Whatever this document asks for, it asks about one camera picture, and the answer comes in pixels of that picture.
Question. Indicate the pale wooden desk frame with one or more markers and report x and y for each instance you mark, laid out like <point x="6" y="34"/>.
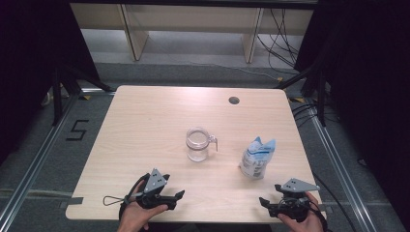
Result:
<point x="193" y="19"/>

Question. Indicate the grey tape piece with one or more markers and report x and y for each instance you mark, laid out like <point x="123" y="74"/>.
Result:
<point x="72" y="201"/>
<point x="325" y="208"/>

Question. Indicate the black curtain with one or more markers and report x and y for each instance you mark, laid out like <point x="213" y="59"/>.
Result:
<point x="370" y="80"/>
<point x="29" y="64"/>

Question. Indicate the clear glass pitcher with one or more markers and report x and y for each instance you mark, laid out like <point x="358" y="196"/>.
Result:
<point x="197" y="145"/>

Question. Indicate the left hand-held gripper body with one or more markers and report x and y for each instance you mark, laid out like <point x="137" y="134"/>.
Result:
<point x="154" y="183"/>

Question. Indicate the aluminium floor rail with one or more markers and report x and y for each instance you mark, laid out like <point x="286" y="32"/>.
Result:
<point x="341" y="174"/>
<point x="35" y="161"/>

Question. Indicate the person's left hand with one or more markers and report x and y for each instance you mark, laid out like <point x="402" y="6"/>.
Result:
<point x="135" y="216"/>

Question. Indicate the person's right hand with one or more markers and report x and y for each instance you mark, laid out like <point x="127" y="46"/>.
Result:
<point x="309" y="225"/>

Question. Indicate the blue and white bag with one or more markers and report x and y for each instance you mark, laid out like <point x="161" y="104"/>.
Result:
<point x="256" y="161"/>

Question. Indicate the yellow black tape marker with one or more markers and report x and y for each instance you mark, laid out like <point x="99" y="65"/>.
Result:
<point x="85" y="97"/>
<point x="297" y="100"/>

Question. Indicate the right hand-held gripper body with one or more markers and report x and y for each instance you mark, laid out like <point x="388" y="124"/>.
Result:
<point x="296" y="185"/>

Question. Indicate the black metal stand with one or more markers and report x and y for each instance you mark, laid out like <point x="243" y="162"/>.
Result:
<point x="57" y="103"/>
<point x="321" y="103"/>

